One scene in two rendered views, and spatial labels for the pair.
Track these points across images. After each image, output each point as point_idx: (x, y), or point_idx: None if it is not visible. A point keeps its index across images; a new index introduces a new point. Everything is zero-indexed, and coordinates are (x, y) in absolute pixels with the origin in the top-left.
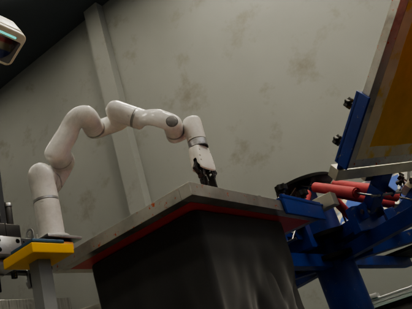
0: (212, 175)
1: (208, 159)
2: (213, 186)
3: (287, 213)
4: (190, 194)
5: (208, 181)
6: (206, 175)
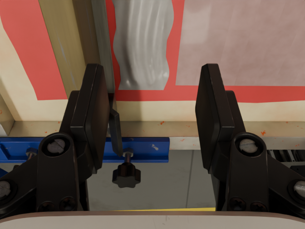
0: (76, 167)
1: None
2: (104, 100)
3: None
4: None
5: (215, 84)
6: (231, 126)
